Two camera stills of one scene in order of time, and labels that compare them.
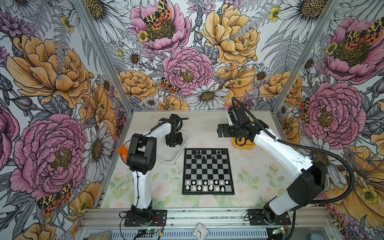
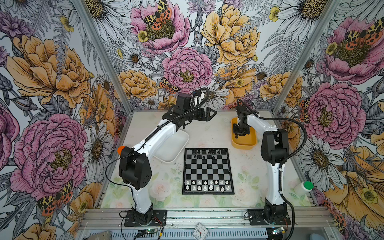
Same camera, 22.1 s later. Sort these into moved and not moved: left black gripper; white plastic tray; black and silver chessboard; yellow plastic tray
Moved: left black gripper
Not moved: white plastic tray; yellow plastic tray; black and silver chessboard
